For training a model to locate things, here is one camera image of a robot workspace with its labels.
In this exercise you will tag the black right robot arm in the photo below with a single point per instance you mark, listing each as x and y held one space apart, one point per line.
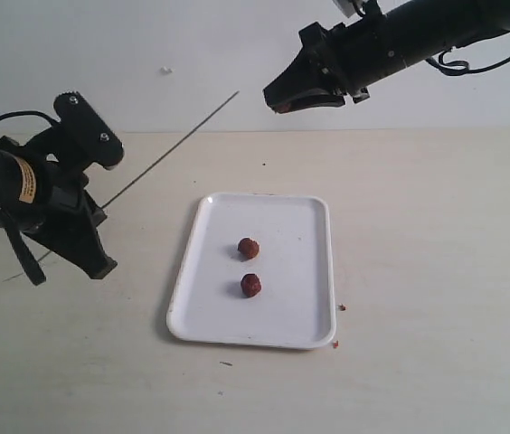
426 30

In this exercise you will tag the white blob on wall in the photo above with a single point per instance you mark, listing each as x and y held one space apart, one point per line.
165 71

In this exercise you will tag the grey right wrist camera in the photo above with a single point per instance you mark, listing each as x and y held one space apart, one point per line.
351 7

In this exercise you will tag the thin metal skewer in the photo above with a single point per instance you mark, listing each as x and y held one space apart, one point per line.
169 151

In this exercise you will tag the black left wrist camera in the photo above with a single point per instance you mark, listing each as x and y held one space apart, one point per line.
88 132

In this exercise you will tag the white rectangular plastic tray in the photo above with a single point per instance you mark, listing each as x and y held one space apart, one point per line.
257 270

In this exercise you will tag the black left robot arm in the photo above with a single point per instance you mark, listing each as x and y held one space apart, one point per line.
17 238

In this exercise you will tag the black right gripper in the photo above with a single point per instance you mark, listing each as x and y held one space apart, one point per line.
344 60

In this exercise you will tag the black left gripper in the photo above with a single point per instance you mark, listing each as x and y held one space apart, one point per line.
43 185

